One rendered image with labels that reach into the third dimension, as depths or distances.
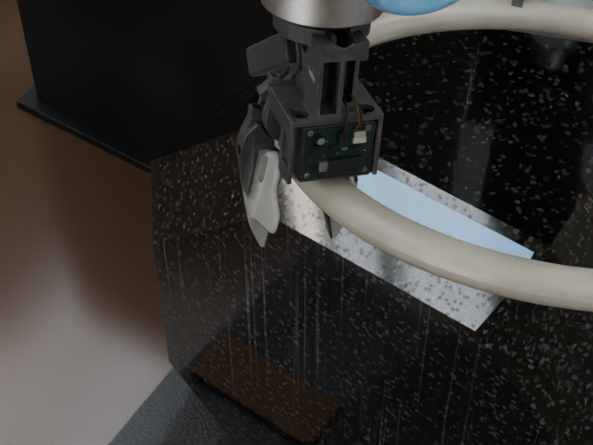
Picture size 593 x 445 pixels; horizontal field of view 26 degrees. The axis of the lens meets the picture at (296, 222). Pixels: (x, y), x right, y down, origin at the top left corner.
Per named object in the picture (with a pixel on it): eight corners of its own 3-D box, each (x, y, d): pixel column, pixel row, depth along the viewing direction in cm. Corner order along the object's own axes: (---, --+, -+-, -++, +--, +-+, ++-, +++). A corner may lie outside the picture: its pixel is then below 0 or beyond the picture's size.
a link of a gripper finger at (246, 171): (228, 192, 100) (258, 93, 96) (223, 181, 101) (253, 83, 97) (284, 197, 102) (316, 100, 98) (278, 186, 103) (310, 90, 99)
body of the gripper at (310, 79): (281, 192, 94) (293, 44, 87) (250, 134, 101) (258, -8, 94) (379, 182, 96) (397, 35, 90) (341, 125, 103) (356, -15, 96)
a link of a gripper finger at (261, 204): (243, 275, 100) (277, 175, 95) (224, 233, 104) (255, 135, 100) (281, 278, 101) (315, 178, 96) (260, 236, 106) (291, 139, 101)
